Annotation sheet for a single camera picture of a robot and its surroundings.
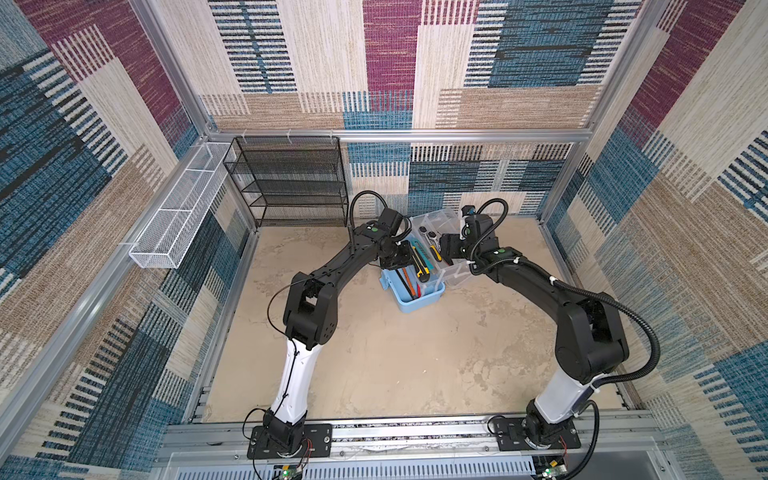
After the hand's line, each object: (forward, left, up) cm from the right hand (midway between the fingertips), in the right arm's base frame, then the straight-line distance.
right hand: (452, 242), depth 92 cm
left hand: (-2, +12, -5) cm, 13 cm away
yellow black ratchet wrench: (-2, +6, -1) cm, 6 cm away
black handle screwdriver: (+5, +6, -1) cm, 8 cm away
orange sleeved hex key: (-3, +13, -18) cm, 22 cm away
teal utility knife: (0, +9, -5) cm, 10 cm away
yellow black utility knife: (-6, +9, -6) cm, 13 cm away
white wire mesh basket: (-12, +71, +19) cm, 74 cm away
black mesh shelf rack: (+31, +54, +1) cm, 63 cm away
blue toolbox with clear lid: (+16, +1, -7) cm, 18 cm away
